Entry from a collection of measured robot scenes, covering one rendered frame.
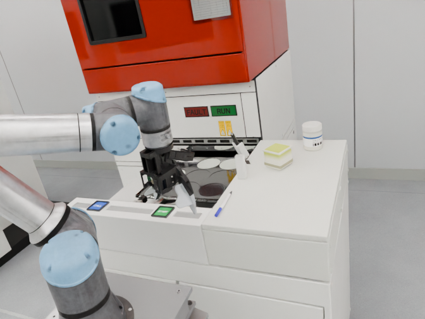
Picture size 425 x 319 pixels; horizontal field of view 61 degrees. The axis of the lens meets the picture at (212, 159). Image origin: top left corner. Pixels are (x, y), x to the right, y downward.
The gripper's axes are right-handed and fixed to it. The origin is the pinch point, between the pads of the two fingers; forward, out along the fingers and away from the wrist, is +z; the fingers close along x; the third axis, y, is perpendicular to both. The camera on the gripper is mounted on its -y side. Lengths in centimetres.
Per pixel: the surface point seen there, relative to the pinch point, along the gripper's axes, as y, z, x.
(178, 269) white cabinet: 0.7, 25.4, -4.0
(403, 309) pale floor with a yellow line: -89, 101, 49
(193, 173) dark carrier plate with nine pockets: -37.4, 15.5, -28.1
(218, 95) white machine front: -59, -11, -27
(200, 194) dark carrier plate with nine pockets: -24.3, 14.3, -13.6
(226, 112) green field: -59, -4, -24
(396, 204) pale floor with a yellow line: -183, 103, 24
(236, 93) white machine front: -61, -12, -20
